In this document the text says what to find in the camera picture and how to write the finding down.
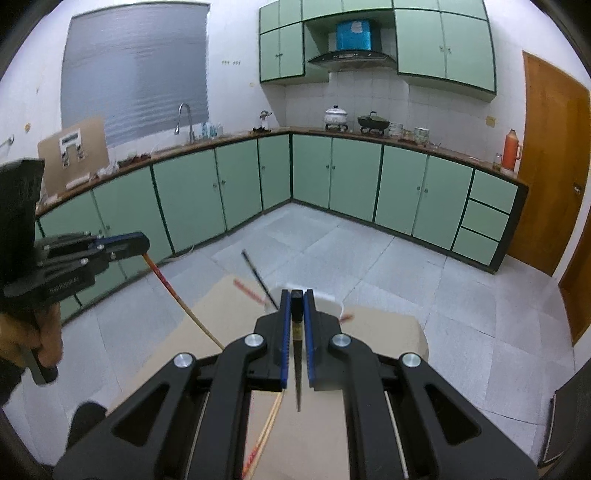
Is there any brown wooden door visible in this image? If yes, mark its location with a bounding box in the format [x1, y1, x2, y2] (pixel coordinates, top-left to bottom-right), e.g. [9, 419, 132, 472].
[505, 51, 591, 277]
[558, 240, 591, 347]

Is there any green base cabinet unit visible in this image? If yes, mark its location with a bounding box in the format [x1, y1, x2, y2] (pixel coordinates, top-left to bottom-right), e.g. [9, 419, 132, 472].
[34, 130, 529, 324]

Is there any white cooking pot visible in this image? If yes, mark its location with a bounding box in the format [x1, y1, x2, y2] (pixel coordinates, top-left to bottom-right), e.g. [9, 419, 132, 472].
[324, 104, 350, 130]

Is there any brown cardboard box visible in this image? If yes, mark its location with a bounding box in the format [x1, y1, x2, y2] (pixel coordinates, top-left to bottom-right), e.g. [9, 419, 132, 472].
[38, 116, 111, 200]

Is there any person's left hand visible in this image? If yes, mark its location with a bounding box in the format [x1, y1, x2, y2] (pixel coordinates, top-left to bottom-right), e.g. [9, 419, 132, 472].
[0, 302, 64, 370]

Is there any person's left forearm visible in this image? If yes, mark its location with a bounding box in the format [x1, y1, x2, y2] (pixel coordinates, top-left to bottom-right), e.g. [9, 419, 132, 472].
[0, 356, 26, 408]

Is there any dark chopstick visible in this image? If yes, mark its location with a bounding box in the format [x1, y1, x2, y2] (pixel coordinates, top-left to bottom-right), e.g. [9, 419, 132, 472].
[291, 290, 305, 412]
[241, 250, 279, 309]

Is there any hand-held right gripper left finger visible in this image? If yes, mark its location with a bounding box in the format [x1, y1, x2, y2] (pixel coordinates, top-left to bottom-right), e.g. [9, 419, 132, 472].
[53, 289, 293, 480]

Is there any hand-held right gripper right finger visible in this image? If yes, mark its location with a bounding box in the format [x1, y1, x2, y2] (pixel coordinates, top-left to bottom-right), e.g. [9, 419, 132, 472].
[304, 289, 542, 480]

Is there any range hood with blue film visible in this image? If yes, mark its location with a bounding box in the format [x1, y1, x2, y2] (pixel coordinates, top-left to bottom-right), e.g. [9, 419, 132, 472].
[307, 18, 398, 71]

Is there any green wall cabinet unit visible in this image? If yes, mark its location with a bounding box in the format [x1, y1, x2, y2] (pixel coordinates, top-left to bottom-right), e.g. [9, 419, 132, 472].
[259, 0, 498, 96]

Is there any orange thermos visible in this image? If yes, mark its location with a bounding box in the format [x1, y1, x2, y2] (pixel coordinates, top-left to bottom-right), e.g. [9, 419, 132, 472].
[502, 128, 524, 173]

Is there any grey window blind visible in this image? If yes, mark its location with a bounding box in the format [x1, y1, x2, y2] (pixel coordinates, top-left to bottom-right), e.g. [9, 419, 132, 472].
[61, 4, 211, 148]

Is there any gas stove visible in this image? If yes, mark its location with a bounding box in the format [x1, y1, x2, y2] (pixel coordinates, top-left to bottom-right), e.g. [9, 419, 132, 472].
[323, 124, 393, 136]

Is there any chrome kitchen faucet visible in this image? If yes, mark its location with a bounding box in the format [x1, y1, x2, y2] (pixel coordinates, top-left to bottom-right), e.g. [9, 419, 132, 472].
[174, 103, 195, 142]

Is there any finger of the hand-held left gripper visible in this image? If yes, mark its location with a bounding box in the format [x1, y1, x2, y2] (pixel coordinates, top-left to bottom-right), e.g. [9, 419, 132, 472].
[44, 232, 150, 254]
[37, 243, 151, 278]

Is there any black wok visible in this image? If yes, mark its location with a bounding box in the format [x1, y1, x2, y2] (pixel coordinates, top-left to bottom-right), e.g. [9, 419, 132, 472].
[357, 111, 391, 134]

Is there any table with beige cloth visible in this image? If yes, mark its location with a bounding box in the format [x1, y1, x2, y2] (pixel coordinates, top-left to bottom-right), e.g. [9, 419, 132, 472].
[108, 274, 430, 480]

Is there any white utensil holder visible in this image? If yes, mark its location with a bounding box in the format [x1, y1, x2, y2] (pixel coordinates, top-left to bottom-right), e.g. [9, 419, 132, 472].
[270, 285, 345, 320]

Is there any brown countertop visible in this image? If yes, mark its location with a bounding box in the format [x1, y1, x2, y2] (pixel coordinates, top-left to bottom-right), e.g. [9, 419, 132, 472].
[36, 126, 529, 216]

